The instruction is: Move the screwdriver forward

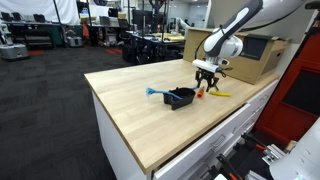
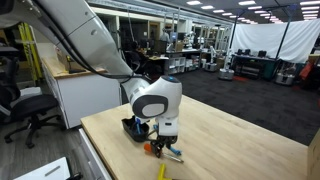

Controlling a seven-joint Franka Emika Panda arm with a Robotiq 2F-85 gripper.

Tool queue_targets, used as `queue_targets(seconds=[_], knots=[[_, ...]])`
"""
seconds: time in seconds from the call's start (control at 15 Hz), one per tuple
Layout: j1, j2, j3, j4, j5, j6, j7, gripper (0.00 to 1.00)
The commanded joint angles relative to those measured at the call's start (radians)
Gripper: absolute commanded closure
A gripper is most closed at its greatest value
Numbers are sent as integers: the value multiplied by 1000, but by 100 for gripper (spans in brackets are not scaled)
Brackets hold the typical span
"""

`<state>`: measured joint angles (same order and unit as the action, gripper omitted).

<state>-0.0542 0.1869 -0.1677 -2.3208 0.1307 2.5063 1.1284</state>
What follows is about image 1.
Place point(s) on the white plastic cover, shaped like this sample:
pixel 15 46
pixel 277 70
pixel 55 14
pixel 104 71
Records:
pixel 300 156

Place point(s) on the silver canister vacuum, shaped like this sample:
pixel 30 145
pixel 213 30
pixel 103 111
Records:
pixel 74 40

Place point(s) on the blue plastic brush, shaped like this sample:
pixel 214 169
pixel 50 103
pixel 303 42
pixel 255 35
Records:
pixel 160 91

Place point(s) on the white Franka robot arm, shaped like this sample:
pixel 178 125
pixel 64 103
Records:
pixel 226 43

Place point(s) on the black tripod pole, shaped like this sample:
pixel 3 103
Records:
pixel 59 20

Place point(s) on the grey round floor machine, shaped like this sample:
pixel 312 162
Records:
pixel 13 51

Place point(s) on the dark office desk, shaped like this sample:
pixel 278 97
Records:
pixel 36 35

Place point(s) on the black equipment cart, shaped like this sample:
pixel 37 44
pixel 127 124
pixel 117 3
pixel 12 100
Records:
pixel 146 50

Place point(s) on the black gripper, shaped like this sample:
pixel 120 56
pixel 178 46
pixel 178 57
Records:
pixel 207 75

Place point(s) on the silver metal bracket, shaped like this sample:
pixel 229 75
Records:
pixel 274 154

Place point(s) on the black plastic container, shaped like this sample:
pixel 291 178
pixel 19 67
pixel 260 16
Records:
pixel 181 100

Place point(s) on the white curtain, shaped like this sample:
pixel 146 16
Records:
pixel 33 8

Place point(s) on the white drawer cabinet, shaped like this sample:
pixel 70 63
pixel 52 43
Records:
pixel 113 146

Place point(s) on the black orange bar clamp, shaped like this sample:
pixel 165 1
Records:
pixel 228 168
pixel 253 142

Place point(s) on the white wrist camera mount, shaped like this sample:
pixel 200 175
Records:
pixel 205 65

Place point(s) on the large cardboard box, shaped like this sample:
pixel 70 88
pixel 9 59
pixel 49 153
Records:
pixel 263 63

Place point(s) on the small wooden block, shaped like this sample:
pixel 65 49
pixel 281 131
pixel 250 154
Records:
pixel 290 146

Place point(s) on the black computer monitor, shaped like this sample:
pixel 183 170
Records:
pixel 141 16

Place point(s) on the red floor mat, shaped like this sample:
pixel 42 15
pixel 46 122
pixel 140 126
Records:
pixel 36 52
pixel 115 51

